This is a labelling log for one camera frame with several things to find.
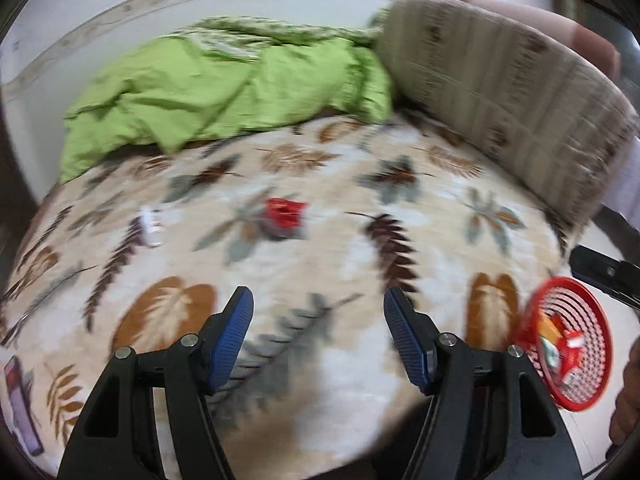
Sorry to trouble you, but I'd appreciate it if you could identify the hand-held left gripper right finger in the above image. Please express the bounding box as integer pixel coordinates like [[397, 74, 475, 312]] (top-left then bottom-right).
[[383, 287, 583, 480]]

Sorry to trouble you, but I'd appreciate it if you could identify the person's right hand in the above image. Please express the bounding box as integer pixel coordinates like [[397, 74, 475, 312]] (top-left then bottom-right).
[[609, 335, 640, 448]]

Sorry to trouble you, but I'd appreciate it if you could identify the leaf-print blanket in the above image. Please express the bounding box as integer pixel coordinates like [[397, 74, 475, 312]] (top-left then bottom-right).
[[0, 110, 596, 480]]

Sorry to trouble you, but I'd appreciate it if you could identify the orange wrapper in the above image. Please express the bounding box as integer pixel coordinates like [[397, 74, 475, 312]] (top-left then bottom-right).
[[534, 310, 563, 348]]

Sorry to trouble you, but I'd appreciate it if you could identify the red snack packet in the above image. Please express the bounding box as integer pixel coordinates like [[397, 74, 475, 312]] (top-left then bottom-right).
[[262, 197, 308, 238]]

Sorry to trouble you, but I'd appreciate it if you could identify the pinkish padded headboard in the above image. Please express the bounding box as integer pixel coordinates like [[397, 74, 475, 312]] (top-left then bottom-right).
[[450, 0, 623, 78]]

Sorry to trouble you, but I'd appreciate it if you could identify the dark rectangular phone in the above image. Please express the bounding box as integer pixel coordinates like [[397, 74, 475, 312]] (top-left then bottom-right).
[[2, 355, 45, 457]]

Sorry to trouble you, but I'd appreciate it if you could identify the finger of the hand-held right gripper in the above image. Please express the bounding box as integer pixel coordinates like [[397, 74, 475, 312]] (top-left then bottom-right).
[[569, 245, 640, 306]]

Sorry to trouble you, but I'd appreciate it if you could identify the green quilt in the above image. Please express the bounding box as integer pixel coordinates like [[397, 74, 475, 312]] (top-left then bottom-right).
[[57, 15, 396, 186]]

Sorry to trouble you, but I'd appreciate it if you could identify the red mesh basket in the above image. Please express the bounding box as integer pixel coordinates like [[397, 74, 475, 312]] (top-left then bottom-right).
[[515, 276, 613, 413]]

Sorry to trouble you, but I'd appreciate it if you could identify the striped floral pillow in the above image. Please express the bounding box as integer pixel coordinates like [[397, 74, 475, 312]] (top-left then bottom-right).
[[372, 0, 640, 233]]

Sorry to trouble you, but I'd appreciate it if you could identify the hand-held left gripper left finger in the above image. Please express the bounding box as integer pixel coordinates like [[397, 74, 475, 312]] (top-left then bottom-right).
[[57, 286, 255, 480]]

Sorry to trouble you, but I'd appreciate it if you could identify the red cigarette pack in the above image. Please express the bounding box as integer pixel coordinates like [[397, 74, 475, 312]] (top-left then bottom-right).
[[550, 332, 586, 386]]

